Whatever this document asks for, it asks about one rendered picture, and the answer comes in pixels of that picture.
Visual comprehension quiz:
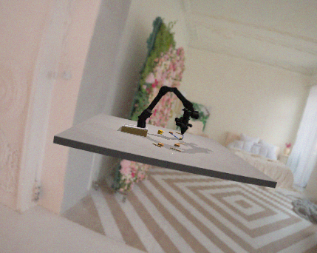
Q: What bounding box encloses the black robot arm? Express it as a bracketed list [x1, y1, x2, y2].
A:
[137, 85, 200, 128]

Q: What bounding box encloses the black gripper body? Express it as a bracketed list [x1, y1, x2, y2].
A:
[176, 116, 193, 127]

